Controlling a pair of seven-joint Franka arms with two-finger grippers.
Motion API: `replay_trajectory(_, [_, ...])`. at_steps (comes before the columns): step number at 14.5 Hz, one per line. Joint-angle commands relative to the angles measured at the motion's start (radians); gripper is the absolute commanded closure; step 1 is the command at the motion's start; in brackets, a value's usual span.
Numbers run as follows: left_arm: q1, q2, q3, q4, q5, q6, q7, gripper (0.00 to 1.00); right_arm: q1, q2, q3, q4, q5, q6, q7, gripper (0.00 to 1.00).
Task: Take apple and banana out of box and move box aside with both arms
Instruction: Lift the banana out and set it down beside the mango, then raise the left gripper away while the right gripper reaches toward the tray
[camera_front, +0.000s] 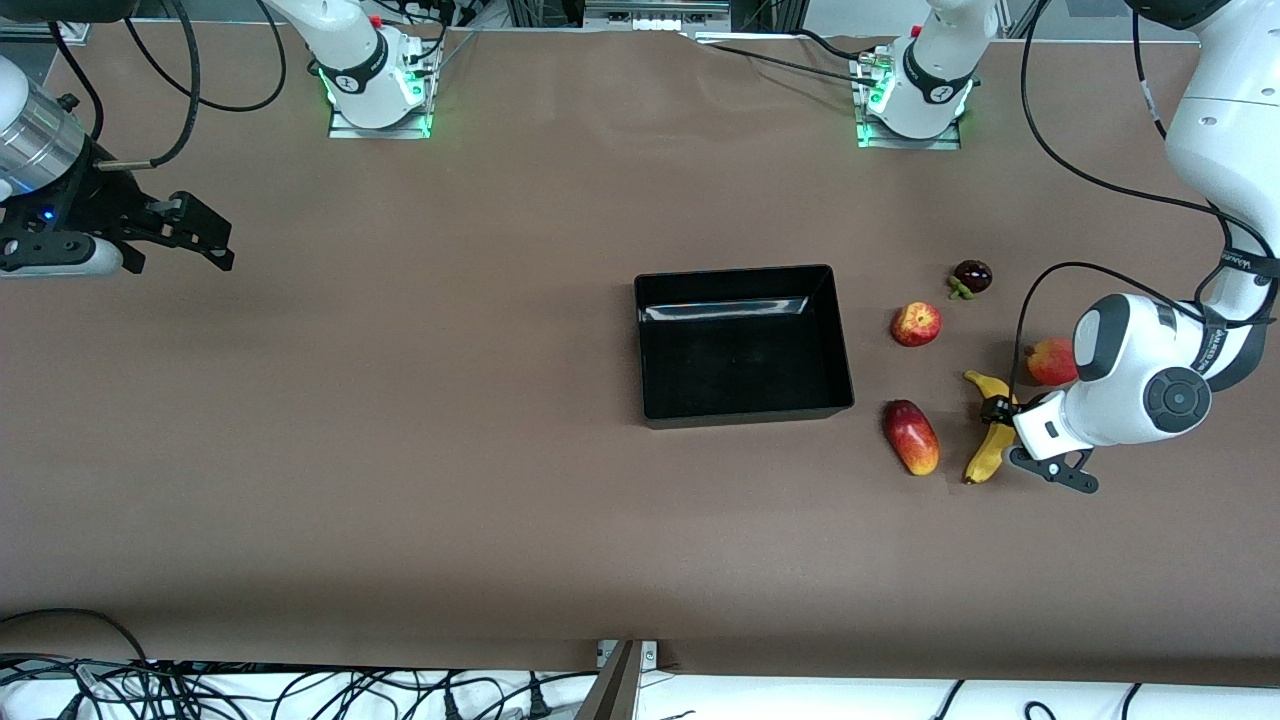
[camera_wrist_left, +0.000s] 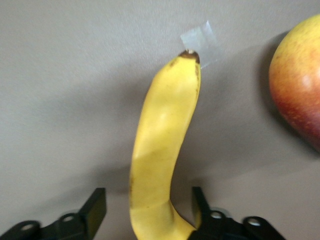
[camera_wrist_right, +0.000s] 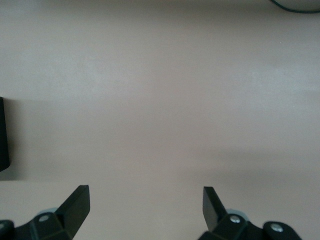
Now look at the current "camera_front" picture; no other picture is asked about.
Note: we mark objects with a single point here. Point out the yellow banana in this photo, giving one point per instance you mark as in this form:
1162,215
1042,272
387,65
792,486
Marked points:
985,460

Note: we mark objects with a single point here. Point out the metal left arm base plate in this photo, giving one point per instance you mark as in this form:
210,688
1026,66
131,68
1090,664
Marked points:
875,143

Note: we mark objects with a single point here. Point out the grey power strip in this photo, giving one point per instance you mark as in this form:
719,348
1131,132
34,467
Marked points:
655,14

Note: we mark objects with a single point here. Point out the grey metal bar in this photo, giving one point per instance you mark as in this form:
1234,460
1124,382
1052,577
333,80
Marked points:
612,690

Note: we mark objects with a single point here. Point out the red yellow mango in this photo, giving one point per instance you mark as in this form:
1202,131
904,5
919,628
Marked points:
911,437

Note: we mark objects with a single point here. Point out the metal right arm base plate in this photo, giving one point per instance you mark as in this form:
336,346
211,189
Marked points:
345,131

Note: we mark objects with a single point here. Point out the red apple at right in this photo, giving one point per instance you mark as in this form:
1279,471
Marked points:
1050,365

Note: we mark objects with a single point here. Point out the red yellow apple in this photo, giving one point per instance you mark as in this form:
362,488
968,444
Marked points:
916,325

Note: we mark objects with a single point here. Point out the dark purple mangosteen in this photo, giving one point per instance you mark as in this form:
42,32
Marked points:
972,276

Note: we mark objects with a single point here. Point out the silver metal bracket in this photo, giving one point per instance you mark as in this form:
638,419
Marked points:
650,652

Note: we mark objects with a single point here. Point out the paper table cover sheet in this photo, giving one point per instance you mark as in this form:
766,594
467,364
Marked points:
450,500

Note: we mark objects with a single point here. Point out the silver corner bracket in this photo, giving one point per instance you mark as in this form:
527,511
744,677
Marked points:
50,34

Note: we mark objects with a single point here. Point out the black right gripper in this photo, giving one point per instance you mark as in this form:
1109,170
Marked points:
95,203

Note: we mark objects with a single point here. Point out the black plastic box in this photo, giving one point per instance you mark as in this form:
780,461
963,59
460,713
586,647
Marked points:
750,370

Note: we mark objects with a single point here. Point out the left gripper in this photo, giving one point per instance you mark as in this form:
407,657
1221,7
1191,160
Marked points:
996,410

